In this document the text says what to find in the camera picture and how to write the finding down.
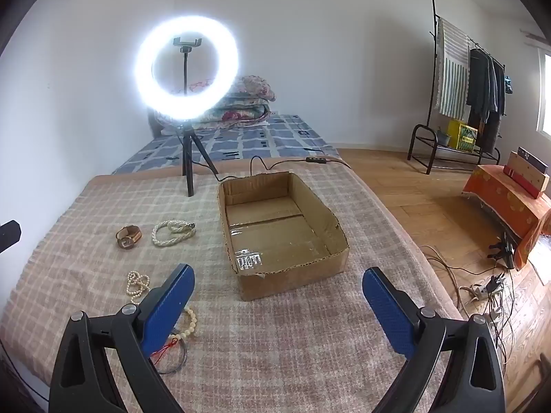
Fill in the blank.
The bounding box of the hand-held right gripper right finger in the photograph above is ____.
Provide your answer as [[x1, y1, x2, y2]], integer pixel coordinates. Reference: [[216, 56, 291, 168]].
[[362, 267, 506, 413]]

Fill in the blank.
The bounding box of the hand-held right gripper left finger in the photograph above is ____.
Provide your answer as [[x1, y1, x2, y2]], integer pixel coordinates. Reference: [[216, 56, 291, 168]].
[[49, 263, 196, 413]]

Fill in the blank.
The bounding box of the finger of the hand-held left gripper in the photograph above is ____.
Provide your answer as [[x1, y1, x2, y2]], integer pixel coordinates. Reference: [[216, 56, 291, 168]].
[[0, 220, 22, 252]]

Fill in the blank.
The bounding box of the cream beaded bracelet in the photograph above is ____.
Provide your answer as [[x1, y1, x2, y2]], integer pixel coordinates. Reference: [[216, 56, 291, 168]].
[[170, 307, 199, 340]]

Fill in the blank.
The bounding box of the small cream bead strand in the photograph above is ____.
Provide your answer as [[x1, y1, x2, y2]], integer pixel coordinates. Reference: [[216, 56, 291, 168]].
[[126, 270, 151, 304]]

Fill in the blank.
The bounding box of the cardboard box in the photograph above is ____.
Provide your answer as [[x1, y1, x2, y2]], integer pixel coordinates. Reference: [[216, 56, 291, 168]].
[[217, 171, 350, 302]]

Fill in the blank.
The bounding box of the white power strip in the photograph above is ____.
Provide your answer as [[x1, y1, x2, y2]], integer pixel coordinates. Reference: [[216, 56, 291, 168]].
[[458, 275, 506, 306]]

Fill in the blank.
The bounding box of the pink checked blanket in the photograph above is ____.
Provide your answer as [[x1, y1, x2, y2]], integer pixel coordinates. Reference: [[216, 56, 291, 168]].
[[0, 168, 463, 413]]

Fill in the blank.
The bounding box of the black clamp stand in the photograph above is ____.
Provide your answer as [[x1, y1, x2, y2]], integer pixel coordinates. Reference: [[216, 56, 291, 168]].
[[488, 232, 517, 269]]

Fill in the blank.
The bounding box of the black tripod stand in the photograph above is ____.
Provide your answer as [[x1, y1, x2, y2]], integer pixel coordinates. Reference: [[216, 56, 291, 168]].
[[174, 121, 219, 199]]

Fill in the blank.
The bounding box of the orange cloth covered table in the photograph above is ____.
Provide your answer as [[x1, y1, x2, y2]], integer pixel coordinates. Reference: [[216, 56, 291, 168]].
[[462, 164, 551, 269]]

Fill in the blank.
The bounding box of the red flat box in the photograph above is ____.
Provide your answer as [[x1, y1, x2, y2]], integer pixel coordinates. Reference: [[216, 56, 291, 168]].
[[503, 166, 541, 199]]

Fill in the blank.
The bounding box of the green yellow carton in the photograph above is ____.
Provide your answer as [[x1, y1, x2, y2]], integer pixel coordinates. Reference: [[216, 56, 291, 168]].
[[458, 124, 478, 151]]

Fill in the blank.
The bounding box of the yellow box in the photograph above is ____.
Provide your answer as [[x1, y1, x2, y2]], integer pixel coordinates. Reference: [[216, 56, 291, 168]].
[[448, 119, 465, 147]]

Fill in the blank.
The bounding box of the blue patterned bed sheet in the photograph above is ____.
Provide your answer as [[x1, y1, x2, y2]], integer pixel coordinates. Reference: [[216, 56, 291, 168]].
[[111, 114, 341, 176]]

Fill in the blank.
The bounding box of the black metal clothes rack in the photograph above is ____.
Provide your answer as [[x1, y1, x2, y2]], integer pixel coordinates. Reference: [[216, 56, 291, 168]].
[[408, 0, 506, 176]]

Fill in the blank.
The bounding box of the dark flat box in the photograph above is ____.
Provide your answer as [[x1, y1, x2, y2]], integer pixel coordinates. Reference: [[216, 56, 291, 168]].
[[517, 146, 547, 176]]

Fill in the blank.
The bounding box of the green striped towel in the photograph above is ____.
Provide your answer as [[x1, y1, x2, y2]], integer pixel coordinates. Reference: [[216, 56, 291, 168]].
[[436, 18, 471, 121]]

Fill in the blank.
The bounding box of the dark hanging jacket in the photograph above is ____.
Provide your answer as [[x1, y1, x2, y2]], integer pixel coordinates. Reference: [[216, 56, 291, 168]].
[[466, 48, 497, 125]]

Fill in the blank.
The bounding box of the black hanging garment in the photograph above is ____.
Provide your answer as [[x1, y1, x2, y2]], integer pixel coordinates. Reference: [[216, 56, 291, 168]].
[[490, 60, 507, 153]]

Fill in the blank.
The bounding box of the black phone holder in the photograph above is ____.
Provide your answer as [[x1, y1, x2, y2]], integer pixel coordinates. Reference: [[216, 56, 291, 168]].
[[173, 36, 203, 95]]

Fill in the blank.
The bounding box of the window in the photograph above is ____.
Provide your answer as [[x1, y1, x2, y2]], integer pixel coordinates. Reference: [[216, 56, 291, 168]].
[[536, 47, 551, 138]]

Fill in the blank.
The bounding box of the thin dark wire bangle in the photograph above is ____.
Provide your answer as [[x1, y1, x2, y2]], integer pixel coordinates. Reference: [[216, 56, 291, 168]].
[[155, 340, 188, 375]]

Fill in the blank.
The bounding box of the tangle of floor cables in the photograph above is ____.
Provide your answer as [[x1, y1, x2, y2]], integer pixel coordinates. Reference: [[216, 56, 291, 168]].
[[419, 245, 517, 353]]

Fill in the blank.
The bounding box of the brown strap wristwatch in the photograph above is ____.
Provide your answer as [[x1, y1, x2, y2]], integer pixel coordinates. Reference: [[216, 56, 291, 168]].
[[115, 225, 143, 249]]

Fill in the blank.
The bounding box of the twisted white pearl necklace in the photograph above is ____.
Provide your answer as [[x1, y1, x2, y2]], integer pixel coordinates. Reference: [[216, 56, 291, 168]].
[[150, 219, 197, 248]]

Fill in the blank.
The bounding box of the black ring light cable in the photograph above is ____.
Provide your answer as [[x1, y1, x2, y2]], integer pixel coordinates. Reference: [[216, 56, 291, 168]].
[[196, 155, 351, 183]]

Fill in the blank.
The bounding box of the white ring light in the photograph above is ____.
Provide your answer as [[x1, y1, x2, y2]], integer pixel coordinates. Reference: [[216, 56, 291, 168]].
[[137, 16, 239, 122]]

